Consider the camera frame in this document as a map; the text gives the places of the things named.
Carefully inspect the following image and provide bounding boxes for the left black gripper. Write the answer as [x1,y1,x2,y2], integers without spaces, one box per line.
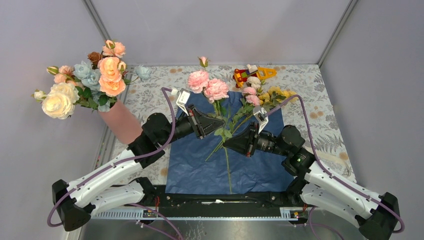
[159,104,226,147]

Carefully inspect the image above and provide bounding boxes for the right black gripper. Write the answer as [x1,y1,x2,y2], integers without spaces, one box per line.
[223,121,290,157]

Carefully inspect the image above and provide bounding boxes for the pink rose stem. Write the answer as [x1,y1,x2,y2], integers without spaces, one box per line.
[187,56,233,194]

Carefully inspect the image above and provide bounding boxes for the blue paper bouquet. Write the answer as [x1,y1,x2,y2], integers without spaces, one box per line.
[164,76,299,196]

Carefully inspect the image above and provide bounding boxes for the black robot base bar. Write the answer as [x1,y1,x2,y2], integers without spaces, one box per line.
[134,177,312,213]

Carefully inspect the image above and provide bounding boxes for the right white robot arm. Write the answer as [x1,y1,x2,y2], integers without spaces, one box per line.
[223,106,399,240]

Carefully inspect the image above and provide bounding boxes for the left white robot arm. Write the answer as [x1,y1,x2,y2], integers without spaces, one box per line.
[52,87,225,232]

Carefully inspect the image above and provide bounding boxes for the pink ceramic vase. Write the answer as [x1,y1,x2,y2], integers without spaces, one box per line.
[98,99,143,145]

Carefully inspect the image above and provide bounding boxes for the flowers in vase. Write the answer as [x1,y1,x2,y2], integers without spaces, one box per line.
[31,40,150,120]

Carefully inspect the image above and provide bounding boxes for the colourful toy block car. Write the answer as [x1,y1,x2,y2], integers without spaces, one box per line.
[232,64,277,88]

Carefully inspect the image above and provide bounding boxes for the floral patterned table mat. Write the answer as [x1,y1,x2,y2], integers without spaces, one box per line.
[124,64,356,182]

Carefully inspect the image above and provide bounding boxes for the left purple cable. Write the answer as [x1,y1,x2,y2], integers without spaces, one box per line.
[46,87,185,240]

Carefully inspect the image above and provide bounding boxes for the purple cable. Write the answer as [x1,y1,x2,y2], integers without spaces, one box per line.
[264,94,406,234]
[46,87,185,240]

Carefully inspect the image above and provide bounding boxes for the white slotted cable duct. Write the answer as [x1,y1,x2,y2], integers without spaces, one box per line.
[91,205,310,222]

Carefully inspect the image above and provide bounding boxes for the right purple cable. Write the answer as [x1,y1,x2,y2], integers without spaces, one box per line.
[264,94,406,234]

